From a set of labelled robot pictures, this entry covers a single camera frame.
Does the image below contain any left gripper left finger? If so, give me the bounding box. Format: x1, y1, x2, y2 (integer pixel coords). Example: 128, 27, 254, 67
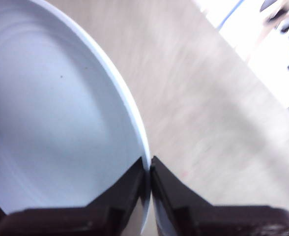
0, 156, 150, 236

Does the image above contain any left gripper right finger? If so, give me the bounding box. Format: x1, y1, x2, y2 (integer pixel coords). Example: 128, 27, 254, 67
150, 155, 289, 236

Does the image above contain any blue plate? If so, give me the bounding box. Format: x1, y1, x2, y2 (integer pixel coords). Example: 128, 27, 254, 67
0, 0, 160, 236

